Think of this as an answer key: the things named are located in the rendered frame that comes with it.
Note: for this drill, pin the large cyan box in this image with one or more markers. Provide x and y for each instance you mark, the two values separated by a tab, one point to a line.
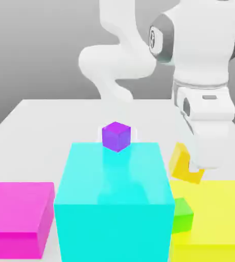
113	215

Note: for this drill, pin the small orange cube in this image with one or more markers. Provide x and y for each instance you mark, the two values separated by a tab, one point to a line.
180	163

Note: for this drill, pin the large magenta box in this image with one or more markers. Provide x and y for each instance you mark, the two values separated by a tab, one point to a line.
15	208

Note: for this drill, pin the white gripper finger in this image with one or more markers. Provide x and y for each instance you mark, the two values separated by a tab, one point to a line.
195	169

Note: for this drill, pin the small green cube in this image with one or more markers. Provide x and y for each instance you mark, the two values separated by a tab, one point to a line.
182	215

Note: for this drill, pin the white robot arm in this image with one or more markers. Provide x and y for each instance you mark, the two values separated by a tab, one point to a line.
201	51

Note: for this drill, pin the small purple cube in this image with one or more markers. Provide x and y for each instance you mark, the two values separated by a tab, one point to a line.
115	136

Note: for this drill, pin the large yellow box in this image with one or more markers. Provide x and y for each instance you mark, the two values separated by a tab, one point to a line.
219	221

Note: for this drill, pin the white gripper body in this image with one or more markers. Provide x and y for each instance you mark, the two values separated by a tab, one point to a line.
209	143

